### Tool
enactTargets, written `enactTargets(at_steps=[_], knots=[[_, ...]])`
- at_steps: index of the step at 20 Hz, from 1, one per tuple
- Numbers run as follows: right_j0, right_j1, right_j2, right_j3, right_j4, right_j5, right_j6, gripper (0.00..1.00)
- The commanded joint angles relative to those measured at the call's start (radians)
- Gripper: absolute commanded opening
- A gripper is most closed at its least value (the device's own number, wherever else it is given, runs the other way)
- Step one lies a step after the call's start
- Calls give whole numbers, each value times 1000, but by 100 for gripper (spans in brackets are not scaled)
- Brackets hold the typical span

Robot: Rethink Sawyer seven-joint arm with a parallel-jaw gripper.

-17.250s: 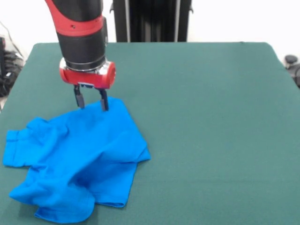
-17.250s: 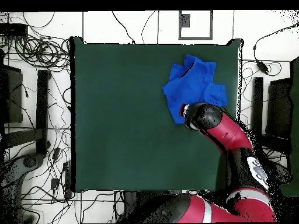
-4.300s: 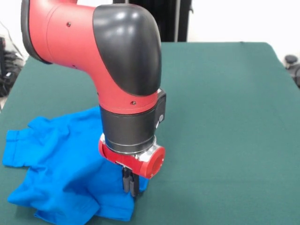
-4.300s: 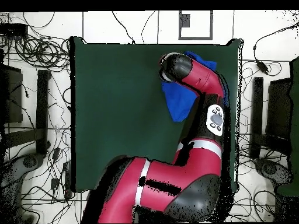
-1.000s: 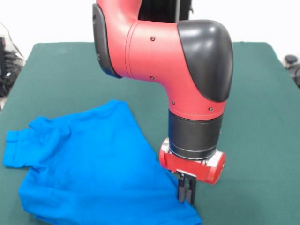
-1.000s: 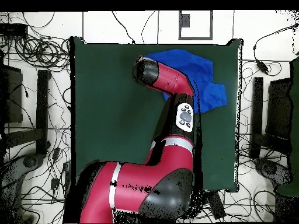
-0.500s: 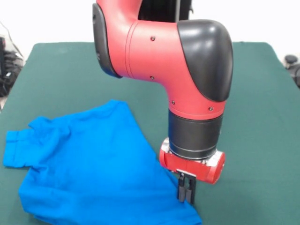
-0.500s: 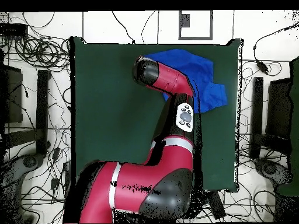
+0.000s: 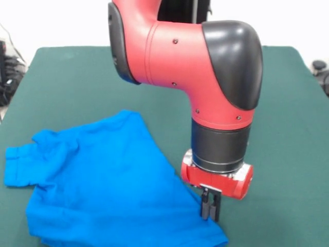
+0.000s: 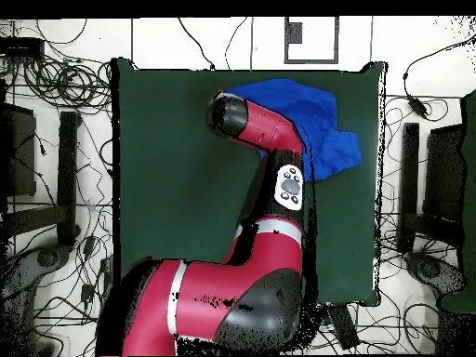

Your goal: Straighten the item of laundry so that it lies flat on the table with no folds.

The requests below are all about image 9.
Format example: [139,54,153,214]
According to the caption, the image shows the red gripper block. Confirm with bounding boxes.
[180,149,254,223]

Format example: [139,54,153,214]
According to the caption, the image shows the blue shirt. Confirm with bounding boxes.
[4,110,229,247]

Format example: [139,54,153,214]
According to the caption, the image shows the grey stand foot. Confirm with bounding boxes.
[311,60,329,98]

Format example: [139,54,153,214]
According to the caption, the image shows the dark green table cloth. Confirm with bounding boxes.
[0,45,329,247]

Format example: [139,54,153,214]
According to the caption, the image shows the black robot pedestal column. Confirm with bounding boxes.
[156,0,213,25]

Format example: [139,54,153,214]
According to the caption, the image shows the black cable pile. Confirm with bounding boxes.
[0,40,28,108]

